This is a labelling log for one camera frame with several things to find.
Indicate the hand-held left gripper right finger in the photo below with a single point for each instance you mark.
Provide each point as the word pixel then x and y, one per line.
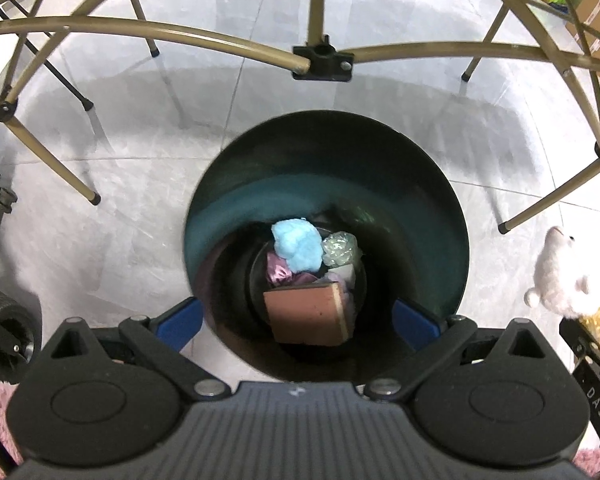
pixel 415 322

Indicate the black trash bin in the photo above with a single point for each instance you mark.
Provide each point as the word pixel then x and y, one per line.
pixel 330 170

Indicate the blue fluffy cloth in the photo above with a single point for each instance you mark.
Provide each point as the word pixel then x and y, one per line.
pixel 297 242

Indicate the pink shiny wrapper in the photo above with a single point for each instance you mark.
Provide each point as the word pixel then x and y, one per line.
pixel 279 270

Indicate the khaki folding table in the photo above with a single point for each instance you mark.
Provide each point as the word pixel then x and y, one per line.
pixel 130 30

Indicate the clear plastic wrap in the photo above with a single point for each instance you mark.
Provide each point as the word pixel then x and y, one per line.
pixel 341 249

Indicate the black tripod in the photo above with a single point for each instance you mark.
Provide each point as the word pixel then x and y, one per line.
pixel 87 105

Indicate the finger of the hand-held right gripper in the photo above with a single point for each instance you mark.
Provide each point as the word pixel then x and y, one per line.
pixel 580 342

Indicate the white yellow plush toy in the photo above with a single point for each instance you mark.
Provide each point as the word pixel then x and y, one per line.
pixel 565 280

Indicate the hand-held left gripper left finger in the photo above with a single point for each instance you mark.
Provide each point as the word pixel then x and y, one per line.
pixel 180 320

